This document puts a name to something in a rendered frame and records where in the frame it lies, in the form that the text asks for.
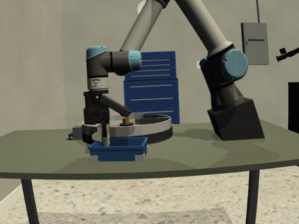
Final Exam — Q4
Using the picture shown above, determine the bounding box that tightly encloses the blue crate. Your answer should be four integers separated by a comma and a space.
88, 137, 148, 162

